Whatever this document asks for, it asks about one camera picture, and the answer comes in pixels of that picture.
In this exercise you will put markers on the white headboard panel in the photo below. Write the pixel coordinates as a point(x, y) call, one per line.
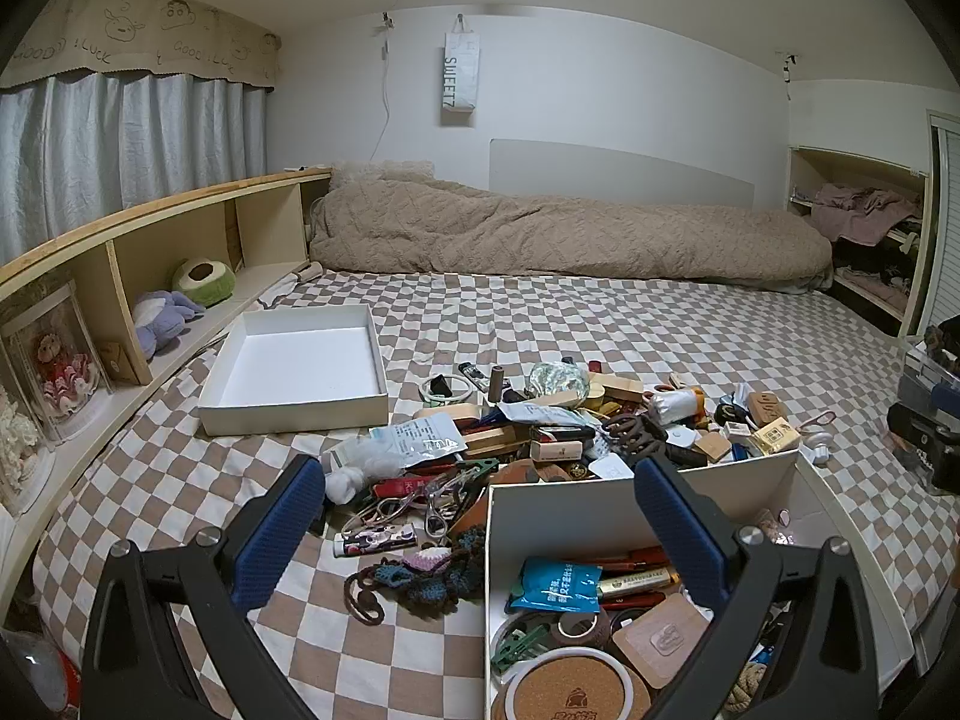
point(622, 172)

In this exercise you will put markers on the silver foil bundle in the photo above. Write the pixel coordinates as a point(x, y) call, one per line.
point(559, 379)

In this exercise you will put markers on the blue and pink crochet pouch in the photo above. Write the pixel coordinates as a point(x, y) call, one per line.
point(442, 577)

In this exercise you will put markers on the brown hair claw clip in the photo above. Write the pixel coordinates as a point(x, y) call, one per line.
point(626, 431)

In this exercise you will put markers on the white and blue packet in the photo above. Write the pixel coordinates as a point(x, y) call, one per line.
point(424, 441)

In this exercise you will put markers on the green clip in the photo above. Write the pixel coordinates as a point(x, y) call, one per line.
point(517, 649)

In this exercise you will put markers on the pink clothes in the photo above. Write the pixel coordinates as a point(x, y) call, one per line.
point(855, 214)

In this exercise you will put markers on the gold tube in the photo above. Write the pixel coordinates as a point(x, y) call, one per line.
point(637, 583)

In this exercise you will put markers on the white louvre door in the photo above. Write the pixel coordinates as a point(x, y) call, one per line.
point(946, 240)

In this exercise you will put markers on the white storage box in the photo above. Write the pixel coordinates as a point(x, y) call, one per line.
point(562, 525)

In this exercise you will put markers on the brown square coaster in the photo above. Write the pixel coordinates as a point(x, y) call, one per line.
point(664, 637)

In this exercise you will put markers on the heap of mixed knickknacks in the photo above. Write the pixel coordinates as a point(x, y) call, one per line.
point(555, 457)

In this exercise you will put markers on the built-in wall shelf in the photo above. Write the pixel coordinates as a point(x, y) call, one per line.
point(862, 162)

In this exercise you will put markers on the square cork coaster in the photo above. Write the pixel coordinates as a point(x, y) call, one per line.
point(711, 448)

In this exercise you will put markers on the white charger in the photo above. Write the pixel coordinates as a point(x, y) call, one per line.
point(817, 452)

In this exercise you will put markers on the checkered bed sheet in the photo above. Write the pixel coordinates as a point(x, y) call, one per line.
point(600, 322)

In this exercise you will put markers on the round cork coaster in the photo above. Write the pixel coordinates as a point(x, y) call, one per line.
point(570, 694)

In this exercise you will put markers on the purple plush toy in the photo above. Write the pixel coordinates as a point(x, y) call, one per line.
point(165, 319)

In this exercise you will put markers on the grey curtain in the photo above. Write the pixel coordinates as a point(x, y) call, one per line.
point(127, 150)

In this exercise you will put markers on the wooden bedside shelf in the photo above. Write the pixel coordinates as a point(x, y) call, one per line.
point(150, 204)

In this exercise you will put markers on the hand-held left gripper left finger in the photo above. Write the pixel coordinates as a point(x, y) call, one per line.
point(277, 532)

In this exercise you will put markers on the cartoon printed curtain valance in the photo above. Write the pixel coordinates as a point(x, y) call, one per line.
point(150, 37)

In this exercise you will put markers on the white hanging paper bag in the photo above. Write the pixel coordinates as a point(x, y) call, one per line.
point(460, 82)

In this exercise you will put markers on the small yellow box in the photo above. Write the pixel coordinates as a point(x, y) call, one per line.
point(776, 439)

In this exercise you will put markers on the pink scissors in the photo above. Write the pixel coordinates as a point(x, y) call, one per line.
point(806, 424)

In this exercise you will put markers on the white crocheted bouquet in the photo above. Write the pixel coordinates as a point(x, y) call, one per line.
point(19, 439)

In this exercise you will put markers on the patterned washi tape roll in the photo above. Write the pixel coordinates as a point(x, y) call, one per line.
point(570, 634)

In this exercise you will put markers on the bag of cotton balls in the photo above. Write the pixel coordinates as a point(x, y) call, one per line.
point(360, 461)

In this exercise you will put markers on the clear display box with doll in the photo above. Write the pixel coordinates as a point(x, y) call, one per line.
point(56, 375)

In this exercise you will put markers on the beige quilt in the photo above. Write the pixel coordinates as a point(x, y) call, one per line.
point(570, 240)

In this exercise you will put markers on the green plush toy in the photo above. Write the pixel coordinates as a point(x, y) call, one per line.
point(206, 285)

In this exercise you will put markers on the small brown box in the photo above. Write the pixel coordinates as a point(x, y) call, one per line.
point(120, 361)

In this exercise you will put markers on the brown cylinder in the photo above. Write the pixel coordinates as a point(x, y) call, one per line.
point(496, 384)

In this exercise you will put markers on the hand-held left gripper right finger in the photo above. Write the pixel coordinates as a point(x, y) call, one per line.
point(682, 532)

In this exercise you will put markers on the clear plastic storage bin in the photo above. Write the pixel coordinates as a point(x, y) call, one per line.
point(926, 375)

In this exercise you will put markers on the white box lid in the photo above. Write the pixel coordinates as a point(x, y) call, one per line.
point(300, 360)

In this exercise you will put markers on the cartoon printed tube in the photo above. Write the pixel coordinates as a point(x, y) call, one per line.
point(375, 541)

